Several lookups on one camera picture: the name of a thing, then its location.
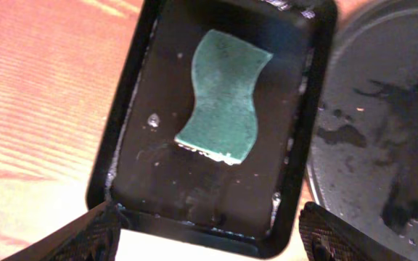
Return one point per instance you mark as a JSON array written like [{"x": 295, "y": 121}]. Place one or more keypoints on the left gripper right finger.
[{"x": 326, "y": 237}]

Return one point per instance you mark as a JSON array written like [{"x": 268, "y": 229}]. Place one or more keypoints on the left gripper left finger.
[{"x": 94, "y": 236}]

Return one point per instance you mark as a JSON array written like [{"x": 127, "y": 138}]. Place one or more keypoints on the black rectangular tray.
[{"x": 166, "y": 190}]

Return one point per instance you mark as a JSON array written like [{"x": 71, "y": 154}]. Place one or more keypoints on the green yellow sponge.
[{"x": 223, "y": 125}]

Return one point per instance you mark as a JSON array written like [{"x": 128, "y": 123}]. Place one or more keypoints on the black round tray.
[{"x": 363, "y": 164}]

